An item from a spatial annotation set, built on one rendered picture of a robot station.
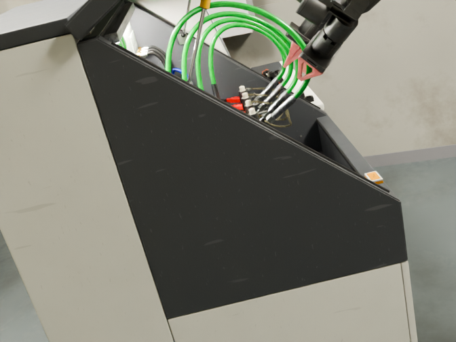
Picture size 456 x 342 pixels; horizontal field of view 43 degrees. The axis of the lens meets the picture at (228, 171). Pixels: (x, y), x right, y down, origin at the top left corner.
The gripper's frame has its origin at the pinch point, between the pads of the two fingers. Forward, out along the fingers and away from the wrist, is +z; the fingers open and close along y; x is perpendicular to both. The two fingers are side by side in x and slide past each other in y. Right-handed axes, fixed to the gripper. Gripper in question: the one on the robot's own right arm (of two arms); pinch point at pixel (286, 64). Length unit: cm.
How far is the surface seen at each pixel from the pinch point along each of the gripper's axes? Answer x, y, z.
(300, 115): -32.0, -16.6, 18.9
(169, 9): -27.0, 36.1, 13.9
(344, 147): -5.2, -27.6, 11.1
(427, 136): -192, -112, 35
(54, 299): 50, 15, 61
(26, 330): -58, 21, 197
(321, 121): -28.7, -22.6, 15.9
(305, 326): 36, -38, 40
